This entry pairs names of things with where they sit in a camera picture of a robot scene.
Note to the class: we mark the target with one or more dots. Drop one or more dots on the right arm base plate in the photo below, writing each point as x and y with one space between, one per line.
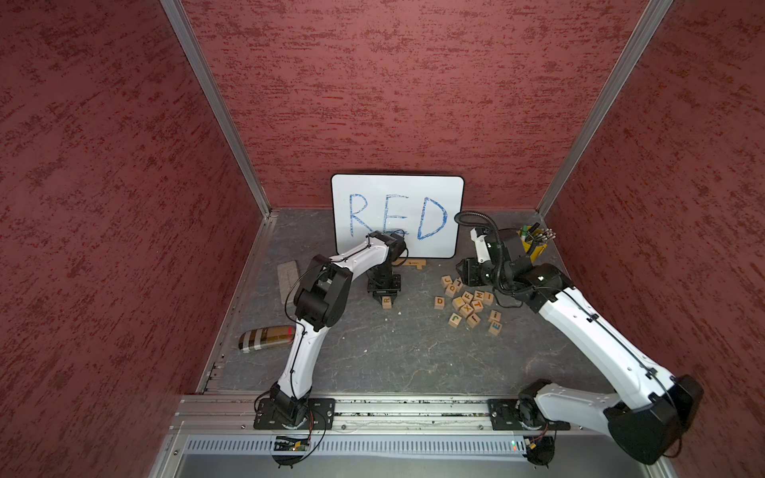
511 414

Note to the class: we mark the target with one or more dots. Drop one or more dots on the perforated cable duct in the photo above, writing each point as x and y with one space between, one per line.
398 446

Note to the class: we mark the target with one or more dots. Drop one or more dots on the wooden board stand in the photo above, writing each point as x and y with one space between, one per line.
416 263

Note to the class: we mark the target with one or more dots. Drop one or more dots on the aluminium front rail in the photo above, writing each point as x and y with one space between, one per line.
372 414

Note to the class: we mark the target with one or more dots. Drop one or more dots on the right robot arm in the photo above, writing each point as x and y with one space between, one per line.
648 410

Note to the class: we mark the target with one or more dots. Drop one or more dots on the yellow pencil cup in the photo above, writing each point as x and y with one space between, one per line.
532 248

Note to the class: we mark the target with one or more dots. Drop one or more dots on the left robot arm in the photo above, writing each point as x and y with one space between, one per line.
320 300

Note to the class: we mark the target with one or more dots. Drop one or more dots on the pencils and markers bundle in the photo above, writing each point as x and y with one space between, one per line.
535 235

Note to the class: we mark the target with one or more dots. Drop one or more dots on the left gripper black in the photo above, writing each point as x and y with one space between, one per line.
391 291

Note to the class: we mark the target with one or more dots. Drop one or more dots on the wooden block purple i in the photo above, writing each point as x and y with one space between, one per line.
473 321

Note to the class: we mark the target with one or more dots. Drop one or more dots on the wooden block blue E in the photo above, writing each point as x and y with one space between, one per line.
495 328

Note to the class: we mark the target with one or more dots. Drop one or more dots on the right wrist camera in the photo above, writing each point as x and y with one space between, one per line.
481 247

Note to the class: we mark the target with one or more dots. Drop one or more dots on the white dry-erase board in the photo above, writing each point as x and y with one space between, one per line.
421 207

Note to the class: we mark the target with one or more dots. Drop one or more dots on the brown striped cylinder case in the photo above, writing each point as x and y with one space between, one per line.
266 338

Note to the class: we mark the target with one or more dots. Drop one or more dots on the wooden block letter X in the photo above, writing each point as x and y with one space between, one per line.
466 311

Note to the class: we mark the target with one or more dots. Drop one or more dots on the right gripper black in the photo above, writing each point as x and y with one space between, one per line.
469 272

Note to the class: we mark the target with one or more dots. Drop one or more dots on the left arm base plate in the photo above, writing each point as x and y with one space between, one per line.
314 413

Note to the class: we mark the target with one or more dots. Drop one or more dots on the wooden block green J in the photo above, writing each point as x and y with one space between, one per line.
455 320

